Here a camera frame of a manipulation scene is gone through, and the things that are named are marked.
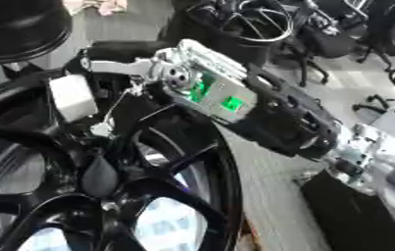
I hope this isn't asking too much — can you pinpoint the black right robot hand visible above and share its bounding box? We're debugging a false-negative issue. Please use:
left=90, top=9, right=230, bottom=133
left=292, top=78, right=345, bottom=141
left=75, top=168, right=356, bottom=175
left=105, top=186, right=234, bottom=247
left=47, top=39, right=176, bottom=139

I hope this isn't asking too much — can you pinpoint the white pin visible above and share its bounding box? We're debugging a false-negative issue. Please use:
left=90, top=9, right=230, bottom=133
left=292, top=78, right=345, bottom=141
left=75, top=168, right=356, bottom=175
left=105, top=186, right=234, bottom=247
left=88, top=90, right=134, bottom=138

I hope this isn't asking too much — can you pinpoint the black spoked wheel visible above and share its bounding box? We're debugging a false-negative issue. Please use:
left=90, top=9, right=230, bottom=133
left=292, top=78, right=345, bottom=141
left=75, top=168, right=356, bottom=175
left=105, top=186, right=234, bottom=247
left=0, top=67, right=249, bottom=251

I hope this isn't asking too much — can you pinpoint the black box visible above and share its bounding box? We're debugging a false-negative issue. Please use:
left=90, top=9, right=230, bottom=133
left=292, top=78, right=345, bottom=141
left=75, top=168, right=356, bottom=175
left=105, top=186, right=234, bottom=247
left=298, top=169, right=395, bottom=251

